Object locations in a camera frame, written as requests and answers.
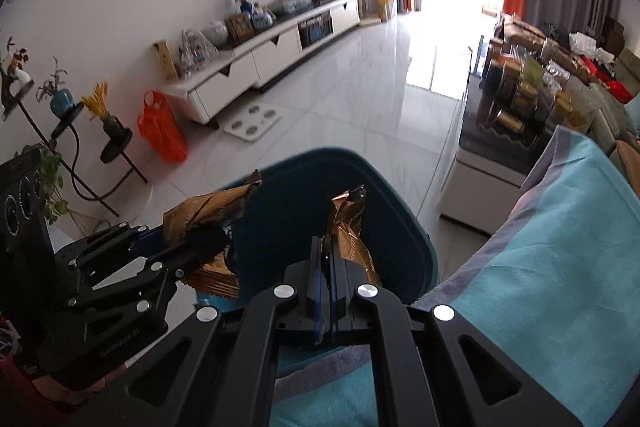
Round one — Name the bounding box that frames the large gold foil bag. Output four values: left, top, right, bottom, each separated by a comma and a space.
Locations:
162, 170, 262, 300

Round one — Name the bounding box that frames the gold foil wrapper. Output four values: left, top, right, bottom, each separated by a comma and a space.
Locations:
323, 185, 380, 285

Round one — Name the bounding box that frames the teal trash bin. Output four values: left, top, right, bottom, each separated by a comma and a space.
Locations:
196, 146, 441, 373

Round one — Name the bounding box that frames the person's left hand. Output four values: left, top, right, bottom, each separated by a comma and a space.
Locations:
1, 359, 127, 407

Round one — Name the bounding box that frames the black plant stand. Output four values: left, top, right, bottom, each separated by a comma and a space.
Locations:
0, 66, 150, 218

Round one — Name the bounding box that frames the orange plastic bag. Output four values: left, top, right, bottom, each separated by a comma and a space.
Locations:
137, 90, 188, 162

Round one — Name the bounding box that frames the teal patterned tablecloth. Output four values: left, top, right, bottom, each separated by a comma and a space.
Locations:
364, 128, 639, 426

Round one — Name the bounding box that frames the white TV cabinet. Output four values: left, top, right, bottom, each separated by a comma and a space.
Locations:
162, 0, 360, 124

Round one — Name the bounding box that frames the white bathroom scale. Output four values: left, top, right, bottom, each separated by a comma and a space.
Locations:
224, 102, 283, 143

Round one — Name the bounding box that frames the cluttered coffee table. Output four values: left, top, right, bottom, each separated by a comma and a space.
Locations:
438, 15, 601, 234

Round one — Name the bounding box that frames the green sectional sofa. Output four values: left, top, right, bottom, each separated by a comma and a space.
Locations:
584, 48, 640, 188

